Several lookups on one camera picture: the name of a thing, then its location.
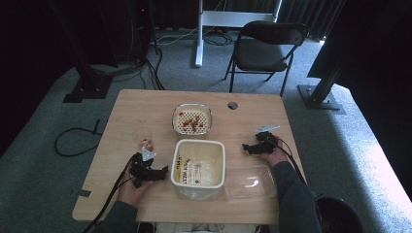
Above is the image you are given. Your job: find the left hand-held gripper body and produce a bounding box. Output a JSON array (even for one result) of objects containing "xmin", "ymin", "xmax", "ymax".
[{"xmin": 129, "ymin": 147, "xmax": 163, "ymax": 189}]

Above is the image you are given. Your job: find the black round bin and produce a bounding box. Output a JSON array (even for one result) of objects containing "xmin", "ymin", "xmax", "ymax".
[{"xmin": 315, "ymin": 195, "xmax": 364, "ymax": 233}]

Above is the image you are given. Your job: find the hand-held gripper cable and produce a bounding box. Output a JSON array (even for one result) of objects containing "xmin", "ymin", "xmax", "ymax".
[
  {"xmin": 82, "ymin": 154, "xmax": 138, "ymax": 233},
  {"xmin": 274, "ymin": 137, "xmax": 309, "ymax": 188}
]

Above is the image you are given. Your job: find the white desk frame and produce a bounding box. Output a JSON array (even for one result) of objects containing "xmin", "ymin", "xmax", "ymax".
[{"xmin": 193, "ymin": 0, "xmax": 284, "ymax": 69}]

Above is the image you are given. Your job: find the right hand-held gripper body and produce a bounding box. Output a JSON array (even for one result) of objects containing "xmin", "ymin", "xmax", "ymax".
[{"xmin": 255, "ymin": 124, "xmax": 281, "ymax": 155}]

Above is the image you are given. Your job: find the grey tape strip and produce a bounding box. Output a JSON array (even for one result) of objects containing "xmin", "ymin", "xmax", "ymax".
[{"xmin": 70, "ymin": 188, "xmax": 92, "ymax": 199}]

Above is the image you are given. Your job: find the bundle of floor cables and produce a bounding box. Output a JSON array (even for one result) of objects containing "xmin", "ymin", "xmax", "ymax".
[{"xmin": 90, "ymin": 28, "xmax": 234, "ymax": 91}]

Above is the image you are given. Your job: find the white square container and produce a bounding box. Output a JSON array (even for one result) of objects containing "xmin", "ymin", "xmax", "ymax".
[{"xmin": 170, "ymin": 138, "xmax": 227, "ymax": 201}]

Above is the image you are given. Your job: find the clear plastic cup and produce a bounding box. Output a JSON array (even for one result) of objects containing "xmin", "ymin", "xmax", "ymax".
[{"xmin": 139, "ymin": 138, "xmax": 155, "ymax": 151}]

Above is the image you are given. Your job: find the pile of red food pieces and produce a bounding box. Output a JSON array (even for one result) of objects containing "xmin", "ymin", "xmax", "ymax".
[{"xmin": 177, "ymin": 111, "xmax": 206, "ymax": 133}]

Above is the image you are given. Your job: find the left hand-held gripper cable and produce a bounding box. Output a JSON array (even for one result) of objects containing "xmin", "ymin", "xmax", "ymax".
[{"xmin": 82, "ymin": 154, "xmax": 138, "ymax": 233}]

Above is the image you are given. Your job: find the black folding chair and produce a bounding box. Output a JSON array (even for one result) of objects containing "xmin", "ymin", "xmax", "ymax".
[{"xmin": 223, "ymin": 19, "xmax": 310, "ymax": 98}]

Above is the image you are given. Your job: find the white strainer bowl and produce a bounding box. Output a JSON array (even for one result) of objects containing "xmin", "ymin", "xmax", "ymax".
[{"xmin": 171, "ymin": 102, "xmax": 214, "ymax": 137}]

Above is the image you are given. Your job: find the right hand-held gripper cable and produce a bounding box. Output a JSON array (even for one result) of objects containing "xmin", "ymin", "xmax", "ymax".
[{"xmin": 274, "ymin": 137, "xmax": 309, "ymax": 188}]

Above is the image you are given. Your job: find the person's right hand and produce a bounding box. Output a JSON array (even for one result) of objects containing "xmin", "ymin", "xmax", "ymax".
[{"xmin": 258, "ymin": 145, "xmax": 290, "ymax": 168}]

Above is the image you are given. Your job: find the black floor cable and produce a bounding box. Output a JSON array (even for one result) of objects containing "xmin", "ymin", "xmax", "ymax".
[{"xmin": 53, "ymin": 118, "xmax": 103, "ymax": 158}]

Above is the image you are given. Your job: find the black metal stand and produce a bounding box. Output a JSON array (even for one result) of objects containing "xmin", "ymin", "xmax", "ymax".
[
  {"xmin": 296, "ymin": 56, "xmax": 347, "ymax": 116},
  {"xmin": 48, "ymin": 0, "xmax": 115, "ymax": 104}
]

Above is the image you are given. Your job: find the clear plastic lid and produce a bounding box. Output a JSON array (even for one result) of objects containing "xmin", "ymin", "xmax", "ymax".
[{"xmin": 223, "ymin": 163, "xmax": 278, "ymax": 202}]

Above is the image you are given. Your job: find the person's left hand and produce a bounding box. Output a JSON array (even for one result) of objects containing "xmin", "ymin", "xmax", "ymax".
[{"xmin": 117, "ymin": 162, "xmax": 154, "ymax": 208}]

